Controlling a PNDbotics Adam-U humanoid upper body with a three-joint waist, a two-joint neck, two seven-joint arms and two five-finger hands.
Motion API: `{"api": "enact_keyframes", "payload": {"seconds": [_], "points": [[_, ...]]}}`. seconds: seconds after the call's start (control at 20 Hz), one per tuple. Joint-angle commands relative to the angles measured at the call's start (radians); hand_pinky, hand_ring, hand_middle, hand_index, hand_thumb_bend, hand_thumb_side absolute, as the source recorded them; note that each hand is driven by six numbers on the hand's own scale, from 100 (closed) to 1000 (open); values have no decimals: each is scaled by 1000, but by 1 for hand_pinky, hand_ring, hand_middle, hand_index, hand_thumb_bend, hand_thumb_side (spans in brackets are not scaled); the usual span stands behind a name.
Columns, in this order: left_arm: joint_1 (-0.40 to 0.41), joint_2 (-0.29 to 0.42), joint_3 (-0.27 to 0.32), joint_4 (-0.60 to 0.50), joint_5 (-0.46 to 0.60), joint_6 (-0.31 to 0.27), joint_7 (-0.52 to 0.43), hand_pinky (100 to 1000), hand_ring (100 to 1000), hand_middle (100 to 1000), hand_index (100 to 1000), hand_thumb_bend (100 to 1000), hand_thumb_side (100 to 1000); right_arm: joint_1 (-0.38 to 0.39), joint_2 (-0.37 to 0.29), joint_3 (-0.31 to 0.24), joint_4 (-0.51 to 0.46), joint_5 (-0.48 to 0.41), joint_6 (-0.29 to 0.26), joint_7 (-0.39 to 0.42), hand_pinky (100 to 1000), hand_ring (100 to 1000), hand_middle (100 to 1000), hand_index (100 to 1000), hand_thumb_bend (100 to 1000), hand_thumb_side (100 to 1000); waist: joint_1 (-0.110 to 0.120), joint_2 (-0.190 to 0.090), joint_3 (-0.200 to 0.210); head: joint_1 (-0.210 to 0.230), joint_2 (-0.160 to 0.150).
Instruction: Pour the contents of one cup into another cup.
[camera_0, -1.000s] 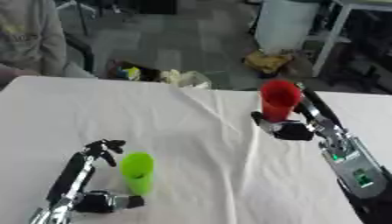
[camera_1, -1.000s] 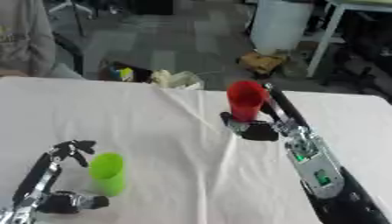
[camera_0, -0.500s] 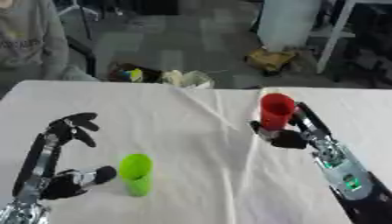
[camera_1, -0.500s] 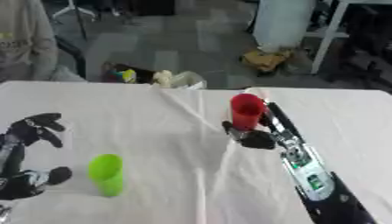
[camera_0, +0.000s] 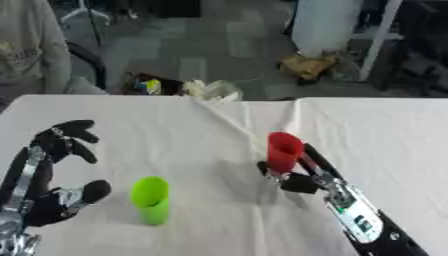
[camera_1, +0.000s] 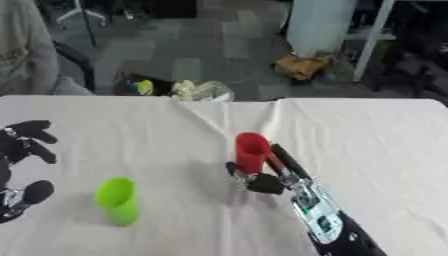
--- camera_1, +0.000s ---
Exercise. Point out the dark bag with colourful items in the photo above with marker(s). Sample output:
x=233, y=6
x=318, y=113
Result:
x=140, y=86

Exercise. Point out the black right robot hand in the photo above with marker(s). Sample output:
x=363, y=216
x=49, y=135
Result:
x=279, y=168

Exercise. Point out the person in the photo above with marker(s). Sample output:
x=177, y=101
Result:
x=26, y=50

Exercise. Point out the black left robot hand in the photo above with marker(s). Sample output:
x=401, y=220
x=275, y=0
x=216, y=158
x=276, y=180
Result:
x=23, y=140

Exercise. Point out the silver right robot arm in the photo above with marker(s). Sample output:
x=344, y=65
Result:
x=329, y=216

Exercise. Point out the green plastic cup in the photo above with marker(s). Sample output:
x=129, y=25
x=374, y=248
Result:
x=118, y=200

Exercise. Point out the red plastic cup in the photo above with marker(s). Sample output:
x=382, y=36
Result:
x=251, y=151

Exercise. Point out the tan crumpled bag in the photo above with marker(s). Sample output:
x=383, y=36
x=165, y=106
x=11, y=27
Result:
x=300, y=66

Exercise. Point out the white desk leg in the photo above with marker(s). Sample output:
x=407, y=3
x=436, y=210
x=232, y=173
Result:
x=373, y=40

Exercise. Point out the white pillar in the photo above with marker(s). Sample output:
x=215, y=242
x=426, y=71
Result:
x=319, y=26

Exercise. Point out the white chair base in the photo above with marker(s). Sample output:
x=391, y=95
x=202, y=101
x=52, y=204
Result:
x=81, y=13

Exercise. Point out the clear plastic bag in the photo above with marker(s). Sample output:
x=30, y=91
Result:
x=201, y=90

